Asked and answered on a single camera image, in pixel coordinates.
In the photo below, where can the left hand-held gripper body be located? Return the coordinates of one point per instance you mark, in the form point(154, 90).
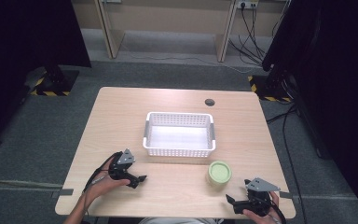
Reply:
point(120, 165)

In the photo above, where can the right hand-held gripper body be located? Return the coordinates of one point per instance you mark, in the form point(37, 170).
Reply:
point(258, 199)

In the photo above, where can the person's right hand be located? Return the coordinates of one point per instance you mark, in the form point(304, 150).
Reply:
point(265, 219)

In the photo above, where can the person's left hand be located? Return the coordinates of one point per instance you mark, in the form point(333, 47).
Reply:
point(104, 186)

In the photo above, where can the grey tape piece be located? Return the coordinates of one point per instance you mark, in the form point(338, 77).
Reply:
point(286, 195)
point(66, 192)

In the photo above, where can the green round container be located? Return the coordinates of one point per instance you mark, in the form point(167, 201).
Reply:
point(219, 172)

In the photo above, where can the person's light clothing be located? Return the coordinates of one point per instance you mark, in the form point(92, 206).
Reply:
point(180, 221)

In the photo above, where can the white plastic basket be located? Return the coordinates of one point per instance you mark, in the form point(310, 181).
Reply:
point(179, 137)

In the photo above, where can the black stand base striped tape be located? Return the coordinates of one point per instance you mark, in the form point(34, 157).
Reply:
point(270, 90)
point(57, 84)

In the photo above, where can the black curtain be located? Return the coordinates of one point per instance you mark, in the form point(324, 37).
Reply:
point(18, 46)
point(338, 77)

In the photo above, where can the beige wooden desk frame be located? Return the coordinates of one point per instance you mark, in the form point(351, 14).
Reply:
point(167, 12)

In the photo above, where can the white wall power socket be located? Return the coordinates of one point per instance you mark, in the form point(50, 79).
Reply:
point(248, 3)

